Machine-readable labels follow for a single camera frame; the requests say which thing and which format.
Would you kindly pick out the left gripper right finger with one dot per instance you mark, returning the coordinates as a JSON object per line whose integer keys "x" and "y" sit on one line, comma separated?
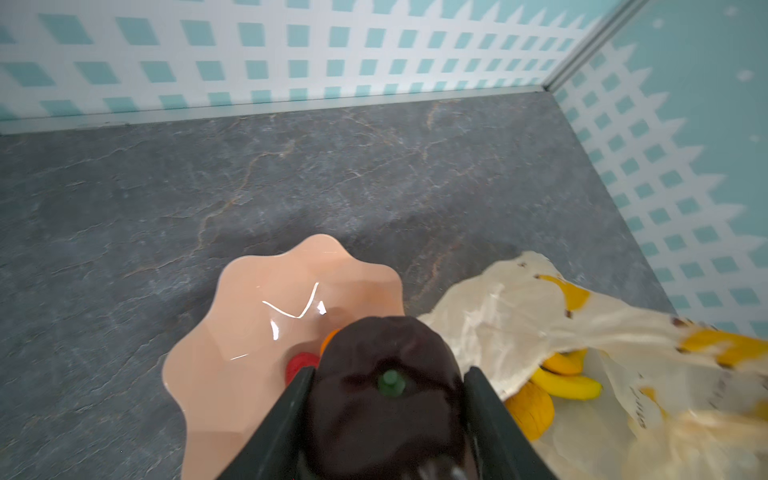
{"x": 499, "y": 448}

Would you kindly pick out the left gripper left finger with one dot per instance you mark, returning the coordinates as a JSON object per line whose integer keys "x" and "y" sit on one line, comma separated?
{"x": 273, "y": 451}

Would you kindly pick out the long yellow banana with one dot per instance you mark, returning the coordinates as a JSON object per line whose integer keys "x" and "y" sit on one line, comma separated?
{"x": 531, "y": 407}

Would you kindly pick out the dark brown avocado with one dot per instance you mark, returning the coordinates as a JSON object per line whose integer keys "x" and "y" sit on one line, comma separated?
{"x": 386, "y": 403}

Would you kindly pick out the banana print plastic bag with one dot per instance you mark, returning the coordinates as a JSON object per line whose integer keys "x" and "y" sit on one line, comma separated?
{"x": 680, "y": 399}

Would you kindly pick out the small yellow banana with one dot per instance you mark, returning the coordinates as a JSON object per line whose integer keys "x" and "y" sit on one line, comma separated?
{"x": 568, "y": 387}

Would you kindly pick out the pink wavy fruit plate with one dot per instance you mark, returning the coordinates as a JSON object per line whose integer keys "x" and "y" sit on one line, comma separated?
{"x": 228, "y": 372}

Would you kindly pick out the red strawberry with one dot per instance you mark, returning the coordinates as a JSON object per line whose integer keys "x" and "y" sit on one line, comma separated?
{"x": 297, "y": 363}

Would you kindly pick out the orange tangerine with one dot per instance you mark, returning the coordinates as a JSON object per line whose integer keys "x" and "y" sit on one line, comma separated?
{"x": 327, "y": 340}

